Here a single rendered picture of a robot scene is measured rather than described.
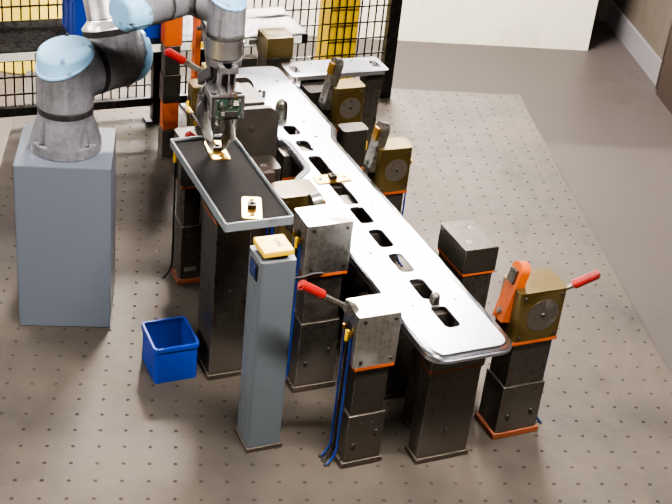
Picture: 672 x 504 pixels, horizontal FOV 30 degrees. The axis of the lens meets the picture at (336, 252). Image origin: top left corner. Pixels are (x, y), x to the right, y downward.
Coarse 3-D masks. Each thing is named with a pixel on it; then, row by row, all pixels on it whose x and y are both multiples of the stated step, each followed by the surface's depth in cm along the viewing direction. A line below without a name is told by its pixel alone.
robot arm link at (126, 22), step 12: (120, 0) 233; (132, 0) 233; (144, 0) 234; (156, 0) 236; (168, 0) 238; (120, 12) 234; (132, 12) 233; (144, 12) 234; (156, 12) 237; (168, 12) 239; (120, 24) 235; (132, 24) 234; (144, 24) 236; (156, 24) 240
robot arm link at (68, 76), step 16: (48, 48) 256; (64, 48) 256; (80, 48) 256; (96, 48) 261; (48, 64) 253; (64, 64) 253; (80, 64) 254; (96, 64) 259; (48, 80) 255; (64, 80) 254; (80, 80) 256; (96, 80) 259; (48, 96) 257; (64, 96) 256; (80, 96) 258; (48, 112) 259; (64, 112) 258; (80, 112) 260
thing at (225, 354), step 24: (216, 240) 251; (240, 240) 253; (216, 264) 254; (240, 264) 256; (216, 288) 257; (240, 288) 260; (216, 312) 260; (240, 312) 263; (216, 336) 264; (240, 336) 266; (216, 360) 267; (240, 360) 269
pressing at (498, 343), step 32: (288, 96) 326; (320, 128) 311; (352, 160) 299; (320, 192) 283; (352, 192) 284; (384, 224) 273; (352, 256) 259; (384, 256) 261; (416, 256) 262; (384, 288) 250; (448, 288) 253; (416, 320) 242; (480, 320) 244; (448, 352) 233; (480, 352) 235
